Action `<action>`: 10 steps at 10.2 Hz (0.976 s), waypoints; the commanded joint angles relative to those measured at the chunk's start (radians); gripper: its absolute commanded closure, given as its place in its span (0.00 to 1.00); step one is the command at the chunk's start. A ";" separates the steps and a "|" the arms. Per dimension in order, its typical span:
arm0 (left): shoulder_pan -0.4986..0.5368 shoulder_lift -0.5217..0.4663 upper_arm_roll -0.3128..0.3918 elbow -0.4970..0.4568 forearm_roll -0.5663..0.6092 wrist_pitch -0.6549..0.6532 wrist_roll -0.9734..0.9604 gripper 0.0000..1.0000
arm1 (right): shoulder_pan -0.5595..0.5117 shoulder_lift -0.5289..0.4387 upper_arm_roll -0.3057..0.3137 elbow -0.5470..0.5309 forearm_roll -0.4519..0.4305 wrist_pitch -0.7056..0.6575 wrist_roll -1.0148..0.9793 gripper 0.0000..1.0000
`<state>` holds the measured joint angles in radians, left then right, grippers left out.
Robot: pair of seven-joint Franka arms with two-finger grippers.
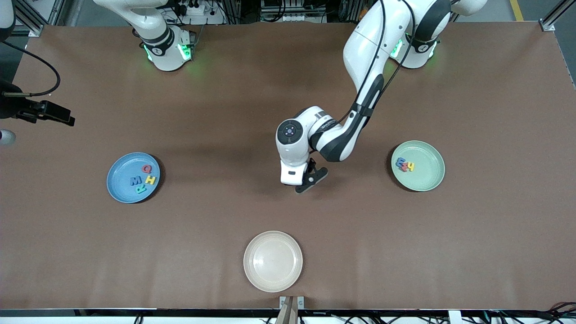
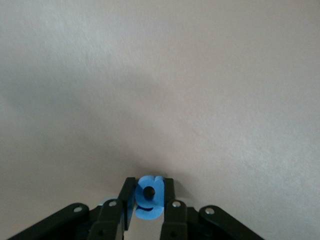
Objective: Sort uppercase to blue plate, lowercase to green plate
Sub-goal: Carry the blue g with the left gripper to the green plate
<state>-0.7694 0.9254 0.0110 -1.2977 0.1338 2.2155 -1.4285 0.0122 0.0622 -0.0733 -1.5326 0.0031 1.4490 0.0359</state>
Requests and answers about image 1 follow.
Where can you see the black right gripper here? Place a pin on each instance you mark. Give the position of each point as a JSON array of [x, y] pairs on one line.
[[10, 110]]

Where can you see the blue foam capital M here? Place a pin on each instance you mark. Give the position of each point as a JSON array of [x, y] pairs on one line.
[[132, 181]]

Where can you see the red foam letter Q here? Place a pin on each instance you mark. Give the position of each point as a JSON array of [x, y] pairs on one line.
[[143, 169]]

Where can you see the teal foam letter R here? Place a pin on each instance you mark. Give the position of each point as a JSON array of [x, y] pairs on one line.
[[140, 190]]

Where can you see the yellow foam letter H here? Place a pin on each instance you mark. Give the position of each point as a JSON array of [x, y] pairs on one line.
[[150, 181]]

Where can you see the blue foam small m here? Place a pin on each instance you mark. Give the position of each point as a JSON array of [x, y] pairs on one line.
[[397, 162]]

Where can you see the red foam small w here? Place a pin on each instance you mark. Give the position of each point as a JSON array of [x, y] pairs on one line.
[[404, 168]]

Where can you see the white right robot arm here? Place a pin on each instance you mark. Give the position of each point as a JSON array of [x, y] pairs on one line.
[[164, 49]]

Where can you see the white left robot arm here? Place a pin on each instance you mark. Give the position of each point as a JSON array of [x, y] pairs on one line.
[[364, 45]]

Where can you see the blue plate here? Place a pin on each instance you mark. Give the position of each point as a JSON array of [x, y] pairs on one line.
[[121, 193]]

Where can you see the beige plate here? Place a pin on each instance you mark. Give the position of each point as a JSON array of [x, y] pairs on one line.
[[272, 261]]

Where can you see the green plate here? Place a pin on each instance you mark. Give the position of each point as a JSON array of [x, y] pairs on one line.
[[427, 180]]

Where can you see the white power strip with plugs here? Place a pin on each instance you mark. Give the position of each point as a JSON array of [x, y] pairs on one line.
[[202, 19]]

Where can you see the brown table cover sheet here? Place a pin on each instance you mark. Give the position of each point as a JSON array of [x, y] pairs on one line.
[[225, 216]]

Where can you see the white socket strip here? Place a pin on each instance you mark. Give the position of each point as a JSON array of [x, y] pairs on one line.
[[292, 18]]

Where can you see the aluminium frame profile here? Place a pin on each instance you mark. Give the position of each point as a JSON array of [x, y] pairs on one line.
[[547, 27], [36, 30]]

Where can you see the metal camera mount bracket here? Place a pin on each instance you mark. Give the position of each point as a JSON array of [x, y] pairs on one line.
[[291, 310]]

